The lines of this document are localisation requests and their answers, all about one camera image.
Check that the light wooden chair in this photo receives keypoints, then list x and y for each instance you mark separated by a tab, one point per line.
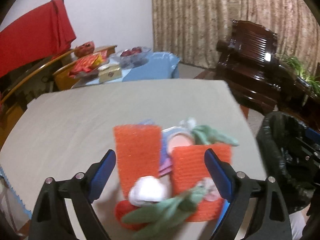
30	76
62	80

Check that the red cloth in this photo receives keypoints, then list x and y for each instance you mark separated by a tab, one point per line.
32	35

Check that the white crumpled tissue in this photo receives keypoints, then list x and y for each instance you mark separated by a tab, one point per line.
147	190
188	123

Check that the cream tissue box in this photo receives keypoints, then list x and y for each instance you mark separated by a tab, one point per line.
110	75

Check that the red snack packet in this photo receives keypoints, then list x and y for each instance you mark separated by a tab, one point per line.
83	65

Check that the red apple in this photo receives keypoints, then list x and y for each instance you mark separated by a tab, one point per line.
126	52
136	50

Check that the dark wooden side table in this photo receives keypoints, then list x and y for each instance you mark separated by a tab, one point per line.
292	92

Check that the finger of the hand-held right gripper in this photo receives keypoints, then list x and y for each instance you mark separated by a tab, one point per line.
310	145

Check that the green cloth strip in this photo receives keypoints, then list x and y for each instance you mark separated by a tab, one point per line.
212	135
160	210

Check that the orange mesh cloth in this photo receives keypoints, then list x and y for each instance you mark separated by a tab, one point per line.
137	150
190	165

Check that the pink white wrapper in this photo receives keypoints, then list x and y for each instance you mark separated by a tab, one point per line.
208	190

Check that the green potted plant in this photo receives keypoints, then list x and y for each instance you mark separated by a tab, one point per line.
295	61

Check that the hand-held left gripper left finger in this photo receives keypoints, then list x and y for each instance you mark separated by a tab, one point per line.
103	172

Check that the silver tray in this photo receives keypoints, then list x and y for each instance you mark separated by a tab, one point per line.
85	74

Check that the yellow snack packet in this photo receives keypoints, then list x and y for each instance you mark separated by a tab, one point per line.
101	58

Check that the black trash bin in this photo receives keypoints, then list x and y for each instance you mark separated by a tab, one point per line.
272	155

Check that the light blue fringed cloth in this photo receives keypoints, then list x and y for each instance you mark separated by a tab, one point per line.
15	192

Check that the glass fruit bowl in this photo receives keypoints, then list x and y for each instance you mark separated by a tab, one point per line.
130	60

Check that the blue tablecloth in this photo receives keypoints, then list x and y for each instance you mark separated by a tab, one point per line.
150	67

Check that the beige patterned curtain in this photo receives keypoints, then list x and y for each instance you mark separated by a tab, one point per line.
200	17

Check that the dark wooden armchair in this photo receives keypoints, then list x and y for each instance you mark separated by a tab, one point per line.
250	55

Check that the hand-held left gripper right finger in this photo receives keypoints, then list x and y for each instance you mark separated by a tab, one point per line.
218	177

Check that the orange red basket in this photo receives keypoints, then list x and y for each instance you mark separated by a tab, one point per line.
85	48

